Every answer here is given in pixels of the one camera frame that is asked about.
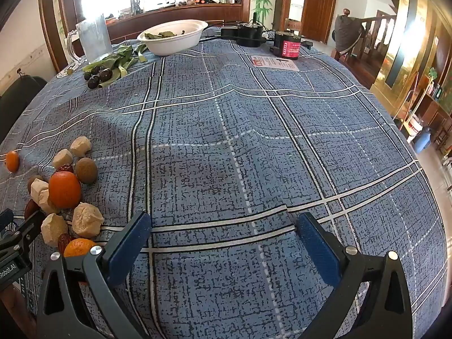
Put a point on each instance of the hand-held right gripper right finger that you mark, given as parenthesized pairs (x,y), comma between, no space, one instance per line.
(317,250)

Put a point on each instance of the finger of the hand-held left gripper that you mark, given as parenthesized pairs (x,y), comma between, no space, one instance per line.
(28,227)
(5,220)

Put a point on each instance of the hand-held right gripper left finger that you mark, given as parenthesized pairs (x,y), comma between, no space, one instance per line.
(129,249)

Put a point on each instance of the red date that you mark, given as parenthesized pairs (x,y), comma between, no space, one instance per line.
(64,242)
(65,168)
(30,210)

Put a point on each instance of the brown kiwi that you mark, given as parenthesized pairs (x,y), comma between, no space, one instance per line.
(33,179)
(86,170)

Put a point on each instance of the small orange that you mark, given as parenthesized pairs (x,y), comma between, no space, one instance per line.
(79,248)
(12,160)

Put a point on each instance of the cluster of beige chunks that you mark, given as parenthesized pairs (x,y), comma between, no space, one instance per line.
(87,220)

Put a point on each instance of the large orange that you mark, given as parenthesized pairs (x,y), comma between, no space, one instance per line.
(64,189)

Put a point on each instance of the white bucket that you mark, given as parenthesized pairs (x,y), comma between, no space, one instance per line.
(415,125)

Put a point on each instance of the wooden cabinet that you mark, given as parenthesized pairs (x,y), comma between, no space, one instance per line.
(436,116)

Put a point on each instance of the leafy green vegetable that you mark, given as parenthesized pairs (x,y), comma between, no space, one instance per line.
(118,60)

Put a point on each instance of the white and red card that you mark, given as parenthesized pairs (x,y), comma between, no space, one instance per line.
(275,63)

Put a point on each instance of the glass mug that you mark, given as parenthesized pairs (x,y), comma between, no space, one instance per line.
(93,40)

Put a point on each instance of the black jar with red label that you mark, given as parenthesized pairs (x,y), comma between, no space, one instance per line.
(286,46)

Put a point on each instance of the white bowl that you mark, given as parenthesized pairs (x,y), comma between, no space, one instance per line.
(176,44)

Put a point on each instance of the green leaves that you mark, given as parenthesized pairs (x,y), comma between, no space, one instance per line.
(162,35)

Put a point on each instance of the golden pillar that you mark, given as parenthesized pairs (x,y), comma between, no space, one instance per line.
(399,42)

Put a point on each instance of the black round device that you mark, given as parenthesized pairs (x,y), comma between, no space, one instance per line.
(252,35)

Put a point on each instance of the wooden staircase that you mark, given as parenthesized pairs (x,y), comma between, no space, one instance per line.
(374,31)

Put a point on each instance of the black power adapter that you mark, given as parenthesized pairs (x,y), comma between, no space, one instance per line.
(229,31)

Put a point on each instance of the wooden counter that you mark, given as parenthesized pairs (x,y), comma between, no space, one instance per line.
(169,12)

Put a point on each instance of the wooden door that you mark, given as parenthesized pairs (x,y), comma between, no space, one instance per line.
(319,7)

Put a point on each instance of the dark coat on post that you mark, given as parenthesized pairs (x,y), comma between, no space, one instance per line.
(348,33)

